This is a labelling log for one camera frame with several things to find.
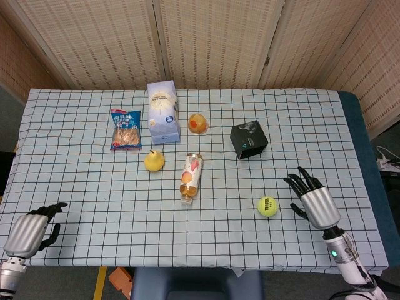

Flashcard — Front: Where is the blue checked tablecloth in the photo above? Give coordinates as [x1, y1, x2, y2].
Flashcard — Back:
[0, 88, 390, 276]

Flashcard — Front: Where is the pale blue paper bag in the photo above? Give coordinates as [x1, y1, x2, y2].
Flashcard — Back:
[146, 80, 181, 146]

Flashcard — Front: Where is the black open cardboard box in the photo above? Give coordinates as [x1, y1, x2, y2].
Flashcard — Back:
[229, 119, 269, 161]

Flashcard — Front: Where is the white cable bundle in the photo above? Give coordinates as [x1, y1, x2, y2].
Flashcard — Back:
[376, 145, 400, 172]

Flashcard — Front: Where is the woven folding screen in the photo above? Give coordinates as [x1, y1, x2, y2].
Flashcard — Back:
[0, 0, 400, 141]

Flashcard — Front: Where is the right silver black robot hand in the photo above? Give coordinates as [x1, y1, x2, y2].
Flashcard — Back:
[282, 166, 341, 231]

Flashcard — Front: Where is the peach drink plastic bottle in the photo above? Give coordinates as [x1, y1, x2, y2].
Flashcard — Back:
[179, 152, 204, 206]

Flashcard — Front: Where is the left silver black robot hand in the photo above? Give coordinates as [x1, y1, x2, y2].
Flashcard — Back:
[3, 202, 69, 259]

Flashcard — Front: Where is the blue snack packet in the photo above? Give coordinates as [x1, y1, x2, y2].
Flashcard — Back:
[109, 108, 143, 152]

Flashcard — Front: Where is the yellow pear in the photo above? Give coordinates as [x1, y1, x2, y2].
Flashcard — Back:
[143, 149, 166, 173]

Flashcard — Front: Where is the yellow tennis ball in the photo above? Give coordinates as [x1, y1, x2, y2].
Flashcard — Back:
[257, 196, 279, 218]

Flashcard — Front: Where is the dark blue chair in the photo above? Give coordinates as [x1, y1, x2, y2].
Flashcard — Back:
[129, 267, 265, 300]

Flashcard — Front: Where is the fruit jelly cup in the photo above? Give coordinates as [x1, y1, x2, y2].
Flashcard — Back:
[187, 112, 210, 134]

